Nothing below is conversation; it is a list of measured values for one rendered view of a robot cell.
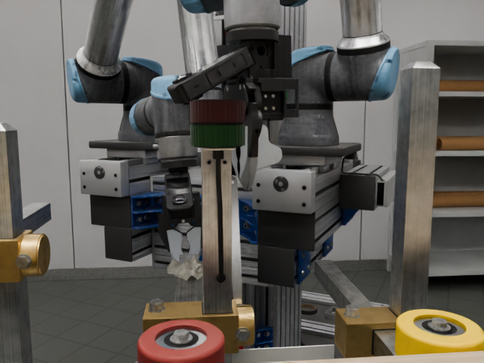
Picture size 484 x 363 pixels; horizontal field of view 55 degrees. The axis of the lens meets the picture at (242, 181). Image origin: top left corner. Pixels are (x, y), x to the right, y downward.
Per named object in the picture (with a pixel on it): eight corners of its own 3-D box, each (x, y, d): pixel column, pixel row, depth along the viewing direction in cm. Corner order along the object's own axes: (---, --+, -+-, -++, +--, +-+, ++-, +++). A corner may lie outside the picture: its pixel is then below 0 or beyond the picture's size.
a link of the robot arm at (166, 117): (179, 83, 92) (199, 73, 85) (184, 138, 93) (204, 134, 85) (141, 81, 88) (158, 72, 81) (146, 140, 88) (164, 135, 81)
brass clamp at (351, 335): (332, 341, 64) (333, 306, 63) (426, 336, 65) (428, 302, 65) (347, 364, 58) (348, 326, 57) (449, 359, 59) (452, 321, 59)
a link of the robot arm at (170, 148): (197, 134, 83) (150, 137, 82) (199, 160, 84) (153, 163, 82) (195, 137, 91) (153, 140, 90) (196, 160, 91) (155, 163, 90)
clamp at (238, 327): (147, 338, 61) (146, 302, 60) (250, 334, 62) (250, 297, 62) (142, 361, 55) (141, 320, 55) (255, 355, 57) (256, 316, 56)
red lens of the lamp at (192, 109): (189, 121, 53) (189, 101, 53) (242, 121, 54) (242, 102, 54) (189, 122, 47) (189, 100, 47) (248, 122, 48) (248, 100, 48)
